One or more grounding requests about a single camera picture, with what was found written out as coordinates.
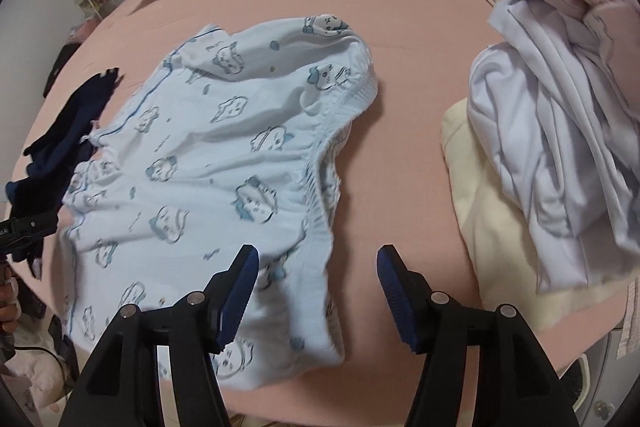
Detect navy blue garment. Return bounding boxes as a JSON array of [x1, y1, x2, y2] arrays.
[[6, 68, 120, 277]]

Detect left hand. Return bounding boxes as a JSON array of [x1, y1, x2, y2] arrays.
[[0, 263, 22, 334]]

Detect cream yellow garment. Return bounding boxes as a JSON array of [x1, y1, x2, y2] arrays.
[[440, 100, 639, 333]]

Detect white storage drawer unit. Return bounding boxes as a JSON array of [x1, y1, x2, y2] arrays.
[[561, 324, 639, 426]]

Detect black bag on floor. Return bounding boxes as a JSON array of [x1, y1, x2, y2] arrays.
[[42, 42, 81, 98]]

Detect lavender white garment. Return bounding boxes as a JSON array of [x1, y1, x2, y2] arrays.
[[468, 0, 639, 293]]

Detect light blue pajama pants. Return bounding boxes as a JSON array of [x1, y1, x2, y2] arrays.
[[61, 14, 378, 390]]

